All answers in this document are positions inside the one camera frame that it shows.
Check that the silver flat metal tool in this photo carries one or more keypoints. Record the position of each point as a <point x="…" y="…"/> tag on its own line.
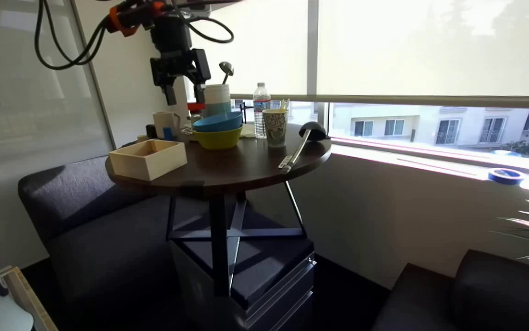
<point x="294" y="153"/>

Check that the dark grey fabric sofa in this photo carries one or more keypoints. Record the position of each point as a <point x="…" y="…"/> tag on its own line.
<point x="92" y="245"/>

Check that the white roller window blind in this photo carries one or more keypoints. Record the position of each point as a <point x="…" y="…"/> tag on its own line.
<point x="435" y="42"/>
<point x="246" y="42"/>

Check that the white and teal utensil crock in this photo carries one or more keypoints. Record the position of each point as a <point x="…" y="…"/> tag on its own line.
<point x="217" y="94"/>

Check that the black round object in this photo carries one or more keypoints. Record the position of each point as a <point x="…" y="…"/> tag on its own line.
<point x="312" y="129"/>

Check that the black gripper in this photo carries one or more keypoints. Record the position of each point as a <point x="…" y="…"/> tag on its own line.
<point x="173" y="42"/>

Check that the light wooden frame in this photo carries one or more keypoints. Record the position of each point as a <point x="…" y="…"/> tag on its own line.
<point x="28" y="300"/>

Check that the dark cup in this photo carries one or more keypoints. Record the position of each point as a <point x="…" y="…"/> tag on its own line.
<point x="169" y="132"/>

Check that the clear plastic water bottle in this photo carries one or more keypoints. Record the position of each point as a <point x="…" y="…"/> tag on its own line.
<point x="261" y="107"/>

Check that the pale yellow small container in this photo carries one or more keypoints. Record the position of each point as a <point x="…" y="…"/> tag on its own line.
<point x="285" y="105"/>

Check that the metal ladle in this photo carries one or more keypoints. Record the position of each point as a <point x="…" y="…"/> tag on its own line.
<point x="226" y="66"/>

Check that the round wooden table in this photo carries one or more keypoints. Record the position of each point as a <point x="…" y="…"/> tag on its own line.
<point x="233" y="165"/>

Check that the dark leather armchair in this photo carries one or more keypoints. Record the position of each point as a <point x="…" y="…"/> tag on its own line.
<point x="491" y="294"/>

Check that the red container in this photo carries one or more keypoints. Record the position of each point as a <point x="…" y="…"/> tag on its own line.
<point x="195" y="107"/>

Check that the glass jar with contents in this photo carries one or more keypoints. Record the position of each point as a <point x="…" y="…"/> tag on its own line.
<point x="274" y="129"/>

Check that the blue bowl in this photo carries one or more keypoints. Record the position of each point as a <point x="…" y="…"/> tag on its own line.
<point x="219" y="121"/>

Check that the square wooden box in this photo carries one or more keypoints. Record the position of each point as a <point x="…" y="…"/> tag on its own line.
<point x="147" y="167"/>

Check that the blue tape roll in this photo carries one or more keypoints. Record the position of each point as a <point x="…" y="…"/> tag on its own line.
<point x="505" y="176"/>

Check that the yellow-green bowl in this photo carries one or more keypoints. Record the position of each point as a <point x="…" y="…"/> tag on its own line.
<point x="219" y="140"/>

